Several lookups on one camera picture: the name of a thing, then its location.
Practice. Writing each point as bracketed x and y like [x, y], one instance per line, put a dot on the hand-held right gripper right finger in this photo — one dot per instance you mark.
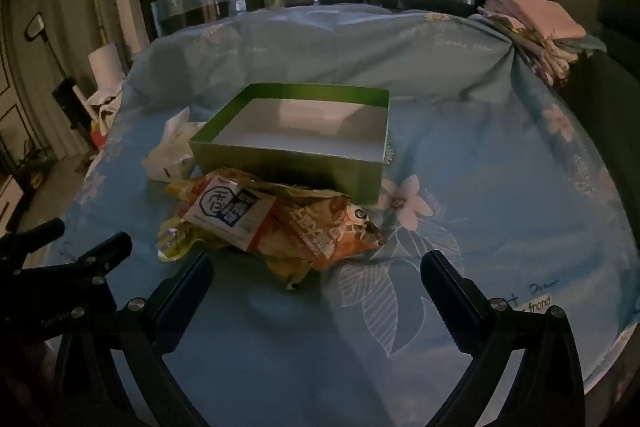
[447, 292]

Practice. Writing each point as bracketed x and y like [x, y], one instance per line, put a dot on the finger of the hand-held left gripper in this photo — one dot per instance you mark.
[40, 234]
[100, 254]

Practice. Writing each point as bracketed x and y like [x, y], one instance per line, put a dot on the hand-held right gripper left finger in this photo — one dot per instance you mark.
[182, 292]

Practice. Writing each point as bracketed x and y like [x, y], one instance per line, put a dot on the yellow green snack packet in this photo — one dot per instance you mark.
[172, 239]

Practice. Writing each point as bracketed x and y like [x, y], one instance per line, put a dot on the white blue snack packet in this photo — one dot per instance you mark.
[227, 209]

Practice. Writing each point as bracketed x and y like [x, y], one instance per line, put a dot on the crinkled yellow snack packet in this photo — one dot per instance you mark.
[290, 274]

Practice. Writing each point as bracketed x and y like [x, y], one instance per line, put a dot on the orange snack packet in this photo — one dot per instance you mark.
[325, 234]

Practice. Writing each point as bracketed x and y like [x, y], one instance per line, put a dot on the green cardboard box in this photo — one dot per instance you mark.
[280, 169]

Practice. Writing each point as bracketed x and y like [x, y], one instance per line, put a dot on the white tissue pack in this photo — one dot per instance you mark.
[167, 147]

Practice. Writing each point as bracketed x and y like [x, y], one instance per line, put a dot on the black box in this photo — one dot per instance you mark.
[70, 102]

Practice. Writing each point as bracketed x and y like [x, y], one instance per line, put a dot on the blue floral blanket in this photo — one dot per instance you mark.
[310, 357]

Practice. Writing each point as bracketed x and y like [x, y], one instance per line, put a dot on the white crumpled bag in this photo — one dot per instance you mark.
[106, 107]

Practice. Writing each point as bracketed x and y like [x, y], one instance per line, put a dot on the white paper roll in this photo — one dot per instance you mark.
[106, 63]

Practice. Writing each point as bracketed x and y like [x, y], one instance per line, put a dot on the black floor lamp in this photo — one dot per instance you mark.
[36, 27]

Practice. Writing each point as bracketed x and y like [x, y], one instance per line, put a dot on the dark green sofa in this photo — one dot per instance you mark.
[615, 82]

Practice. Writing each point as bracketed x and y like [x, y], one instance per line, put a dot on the folded pink floral cloth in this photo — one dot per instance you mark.
[540, 27]

